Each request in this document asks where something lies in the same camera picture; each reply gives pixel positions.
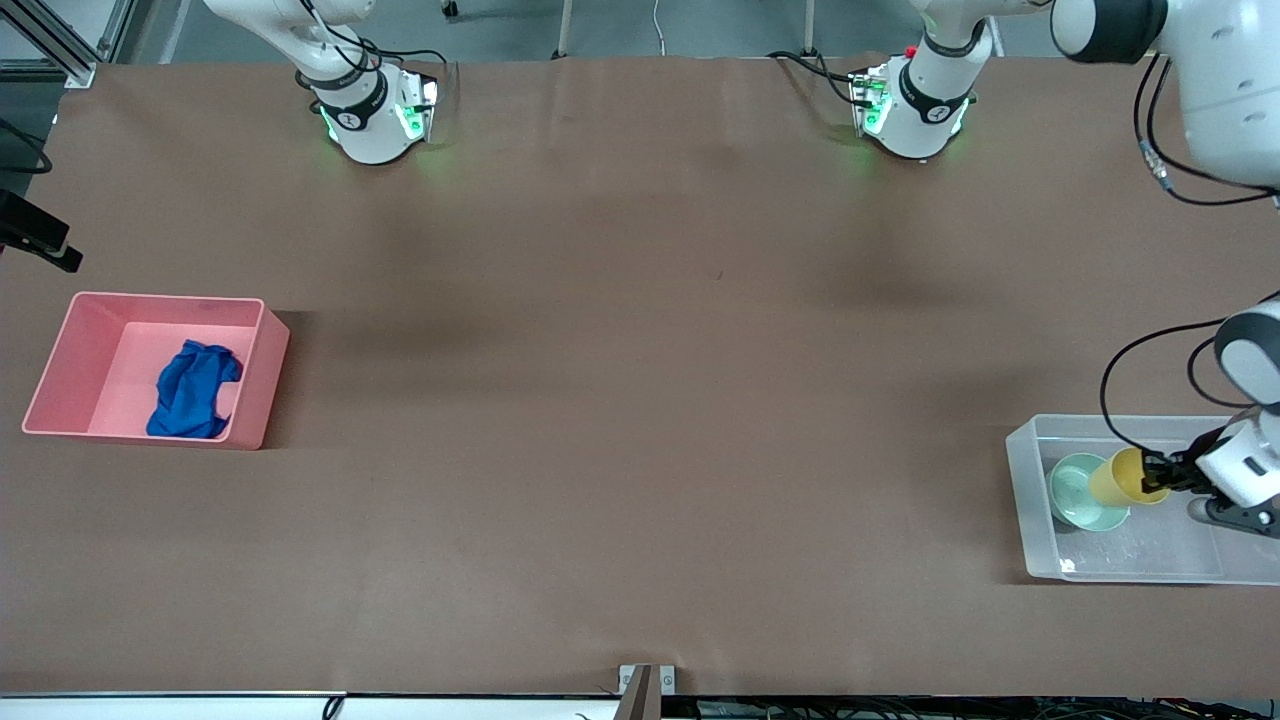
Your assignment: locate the yellow plastic cup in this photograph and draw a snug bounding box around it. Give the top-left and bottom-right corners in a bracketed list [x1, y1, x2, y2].
[1088, 447, 1171, 508]

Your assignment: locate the mint green bowl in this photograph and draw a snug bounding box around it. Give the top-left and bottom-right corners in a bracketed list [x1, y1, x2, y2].
[1048, 452, 1131, 533]

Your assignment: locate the blue glove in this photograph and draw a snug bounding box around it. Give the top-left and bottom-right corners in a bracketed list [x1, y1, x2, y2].
[146, 340, 244, 439]

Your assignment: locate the clear plastic box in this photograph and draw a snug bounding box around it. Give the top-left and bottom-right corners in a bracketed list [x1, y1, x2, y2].
[1005, 414, 1280, 586]

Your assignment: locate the pink plastic box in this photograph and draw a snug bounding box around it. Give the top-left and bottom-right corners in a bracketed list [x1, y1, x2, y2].
[22, 292, 291, 451]

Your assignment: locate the black looped cable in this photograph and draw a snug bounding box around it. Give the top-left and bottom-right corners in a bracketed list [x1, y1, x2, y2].
[0, 118, 51, 176]

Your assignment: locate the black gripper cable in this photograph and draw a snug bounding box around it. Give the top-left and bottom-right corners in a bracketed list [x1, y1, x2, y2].
[1100, 318, 1229, 453]

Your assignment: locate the aluminium frame post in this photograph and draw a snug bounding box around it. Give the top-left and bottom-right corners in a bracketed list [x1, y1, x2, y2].
[0, 0, 136, 87]

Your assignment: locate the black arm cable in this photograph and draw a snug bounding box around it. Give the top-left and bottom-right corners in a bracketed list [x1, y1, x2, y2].
[1133, 55, 1280, 208]

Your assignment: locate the black base cable bundle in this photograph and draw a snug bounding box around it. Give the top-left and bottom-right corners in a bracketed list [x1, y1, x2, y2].
[298, 0, 453, 79]

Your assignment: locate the grey metal bracket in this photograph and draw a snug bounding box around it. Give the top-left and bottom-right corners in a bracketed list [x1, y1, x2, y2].
[618, 664, 677, 720]

